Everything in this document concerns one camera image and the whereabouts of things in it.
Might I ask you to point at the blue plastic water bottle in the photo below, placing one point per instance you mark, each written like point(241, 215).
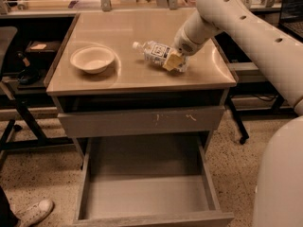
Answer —
point(156, 53)

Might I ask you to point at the grey top drawer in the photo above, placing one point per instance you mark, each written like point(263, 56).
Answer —
point(136, 122)

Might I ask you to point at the black box with label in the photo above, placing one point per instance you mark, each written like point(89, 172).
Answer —
point(43, 47)

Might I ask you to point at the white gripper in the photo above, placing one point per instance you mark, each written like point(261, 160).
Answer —
point(184, 44)

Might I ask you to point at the grey drawer cabinet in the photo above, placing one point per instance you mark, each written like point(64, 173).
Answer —
point(130, 82)

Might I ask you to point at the black laptop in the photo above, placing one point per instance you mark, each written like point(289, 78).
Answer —
point(291, 17)

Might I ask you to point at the white sneaker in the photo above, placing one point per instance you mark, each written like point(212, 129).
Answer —
point(35, 213)

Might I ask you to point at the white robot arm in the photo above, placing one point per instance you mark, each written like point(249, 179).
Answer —
point(278, 56)

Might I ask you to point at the white paper bowl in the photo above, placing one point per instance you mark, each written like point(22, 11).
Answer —
point(92, 59)

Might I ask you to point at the open grey middle drawer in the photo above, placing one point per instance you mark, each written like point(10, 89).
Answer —
point(157, 180)

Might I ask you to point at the black rolling stand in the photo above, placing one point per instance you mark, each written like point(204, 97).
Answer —
point(237, 118)

